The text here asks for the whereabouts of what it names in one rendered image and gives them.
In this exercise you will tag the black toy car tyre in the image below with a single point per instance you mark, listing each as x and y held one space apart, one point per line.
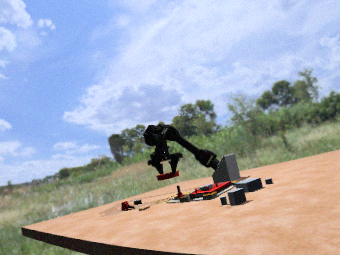
138 201

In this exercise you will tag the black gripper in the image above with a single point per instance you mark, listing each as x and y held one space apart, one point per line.
173 157

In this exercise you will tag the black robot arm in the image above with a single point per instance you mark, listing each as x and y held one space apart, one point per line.
154 137

